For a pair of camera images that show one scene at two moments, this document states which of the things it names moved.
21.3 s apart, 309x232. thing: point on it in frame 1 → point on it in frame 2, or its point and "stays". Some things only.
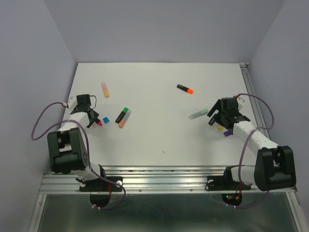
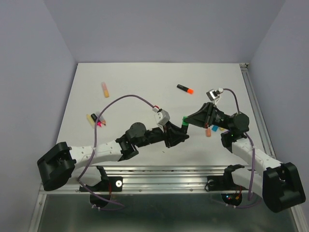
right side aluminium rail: x=258 y=113 stays
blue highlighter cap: x=105 y=120 → x=215 y=128
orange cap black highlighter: x=185 y=89 stays
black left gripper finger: x=94 y=114 → x=172 y=135
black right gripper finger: x=217 y=106 → x=209 y=115
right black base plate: x=227 y=182 stays
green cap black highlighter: x=121 y=115 → x=185 y=125
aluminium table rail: x=159 y=180 stays
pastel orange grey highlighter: x=125 y=118 → x=101 y=118
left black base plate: x=100 y=190 stays
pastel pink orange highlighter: x=106 y=91 stays
